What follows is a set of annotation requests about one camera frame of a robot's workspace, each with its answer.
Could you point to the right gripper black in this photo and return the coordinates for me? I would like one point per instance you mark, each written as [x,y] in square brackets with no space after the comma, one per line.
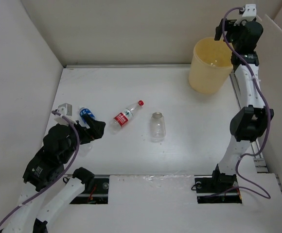
[229,24]

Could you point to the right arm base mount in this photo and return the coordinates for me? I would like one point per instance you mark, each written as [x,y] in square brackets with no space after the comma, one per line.
[210,190]

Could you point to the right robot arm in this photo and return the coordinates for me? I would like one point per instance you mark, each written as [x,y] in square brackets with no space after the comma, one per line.
[249,61]

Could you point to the blue label bottle lower left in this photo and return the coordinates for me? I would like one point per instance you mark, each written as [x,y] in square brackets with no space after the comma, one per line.
[84,149]

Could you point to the clear jar with metal lid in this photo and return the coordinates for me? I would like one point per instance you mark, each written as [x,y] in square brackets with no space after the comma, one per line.
[157,127]

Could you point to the yellow plastic bin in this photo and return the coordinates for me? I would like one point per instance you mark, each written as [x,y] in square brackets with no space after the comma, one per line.
[210,67]

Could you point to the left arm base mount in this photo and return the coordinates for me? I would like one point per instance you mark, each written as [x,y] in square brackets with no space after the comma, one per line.
[98,194]

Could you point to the blue label bottle upper left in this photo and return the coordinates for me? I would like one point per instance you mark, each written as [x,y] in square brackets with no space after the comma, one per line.
[83,111]

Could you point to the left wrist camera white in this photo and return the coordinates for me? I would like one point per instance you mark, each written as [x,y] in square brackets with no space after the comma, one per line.
[63,110]

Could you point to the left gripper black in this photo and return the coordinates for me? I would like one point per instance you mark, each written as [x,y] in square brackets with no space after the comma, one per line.
[96,129]

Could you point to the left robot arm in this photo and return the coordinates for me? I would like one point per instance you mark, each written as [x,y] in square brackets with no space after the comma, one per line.
[51,162]

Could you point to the red label plastic bottle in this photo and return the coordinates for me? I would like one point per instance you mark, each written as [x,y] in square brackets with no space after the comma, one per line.
[125,116]

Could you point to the blue label bottle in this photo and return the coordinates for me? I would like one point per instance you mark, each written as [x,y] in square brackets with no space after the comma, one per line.
[84,149]
[83,111]

